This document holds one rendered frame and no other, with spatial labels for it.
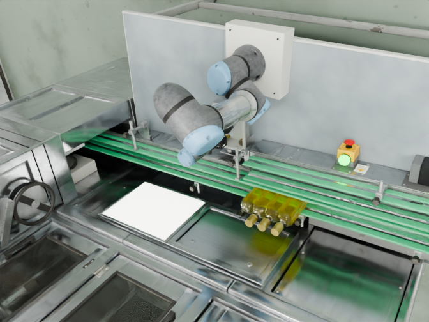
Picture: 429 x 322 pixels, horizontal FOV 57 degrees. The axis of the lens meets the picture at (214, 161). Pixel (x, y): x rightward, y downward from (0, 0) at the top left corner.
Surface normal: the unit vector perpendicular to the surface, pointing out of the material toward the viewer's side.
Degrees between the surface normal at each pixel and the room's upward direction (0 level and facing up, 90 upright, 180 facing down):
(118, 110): 90
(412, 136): 0
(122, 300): 90
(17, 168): 90
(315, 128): 0
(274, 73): 4
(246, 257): 90
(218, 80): 10
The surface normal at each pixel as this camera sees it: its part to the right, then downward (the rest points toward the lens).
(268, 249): -0.08, -0.86
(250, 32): -0.61, 0.46
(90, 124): 0.83, 0.22
